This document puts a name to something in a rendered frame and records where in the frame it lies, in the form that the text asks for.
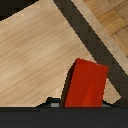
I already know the red block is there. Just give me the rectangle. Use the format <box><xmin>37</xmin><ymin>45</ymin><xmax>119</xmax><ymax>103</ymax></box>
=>
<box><xmin>63</xmin><ymin>57</ymin><xmax>110</xmax><ymax>108</ymax></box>

